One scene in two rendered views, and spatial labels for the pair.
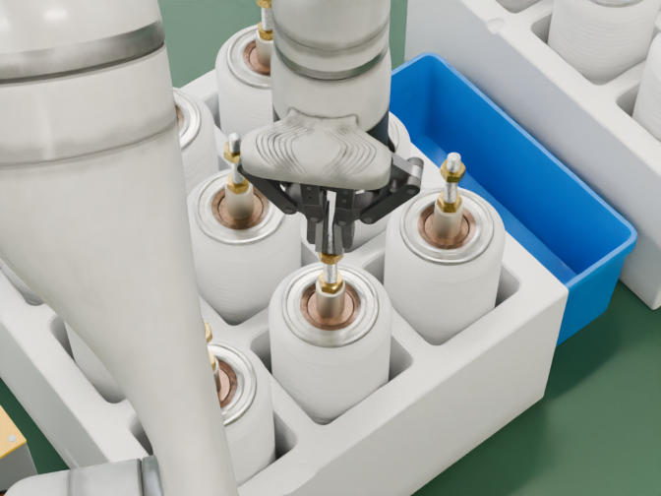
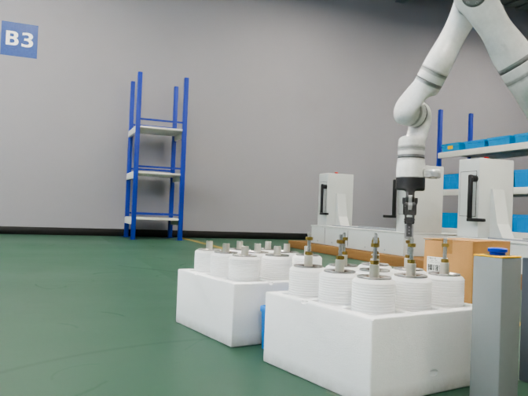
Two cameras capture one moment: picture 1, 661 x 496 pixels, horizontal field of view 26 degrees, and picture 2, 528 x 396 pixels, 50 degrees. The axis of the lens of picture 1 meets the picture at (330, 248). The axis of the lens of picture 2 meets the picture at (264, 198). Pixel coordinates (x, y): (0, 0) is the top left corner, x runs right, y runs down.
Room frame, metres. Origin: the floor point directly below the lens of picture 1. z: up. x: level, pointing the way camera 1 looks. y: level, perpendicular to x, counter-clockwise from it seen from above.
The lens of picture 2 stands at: (0.86, 1.50, 0.39)
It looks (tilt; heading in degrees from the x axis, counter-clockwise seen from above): 1 degrees up; 275
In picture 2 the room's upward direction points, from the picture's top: 2 degrees clockwise
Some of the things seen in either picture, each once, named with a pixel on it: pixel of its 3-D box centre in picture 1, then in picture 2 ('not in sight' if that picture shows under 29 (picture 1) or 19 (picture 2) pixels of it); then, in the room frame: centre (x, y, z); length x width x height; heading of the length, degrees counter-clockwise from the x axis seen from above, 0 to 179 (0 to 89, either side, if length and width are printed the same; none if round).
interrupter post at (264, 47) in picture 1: (269, 46); (308, 261); (0.87, 0.05, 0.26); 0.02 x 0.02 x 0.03
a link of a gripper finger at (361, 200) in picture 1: (357, 220); not in sight; (0.60, -0.02, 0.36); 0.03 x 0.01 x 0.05; 81
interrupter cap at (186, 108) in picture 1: (156, 122); (339, 271); (0.79, 0.15, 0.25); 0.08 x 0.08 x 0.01
